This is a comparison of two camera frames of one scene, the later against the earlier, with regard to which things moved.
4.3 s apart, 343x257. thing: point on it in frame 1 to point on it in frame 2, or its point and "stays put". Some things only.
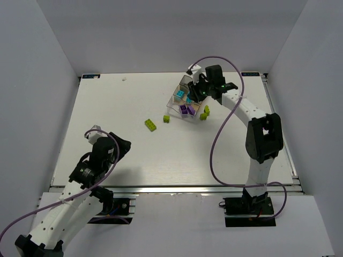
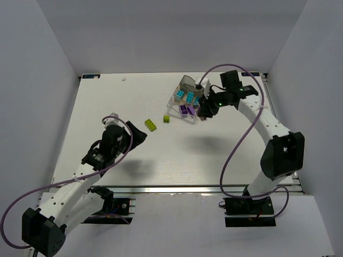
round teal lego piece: x=180 y=93 stays put
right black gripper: x=195 y=92 to x=206 y=106
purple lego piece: x=191 y=110 stays put
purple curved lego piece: x=184 y=109 stays put
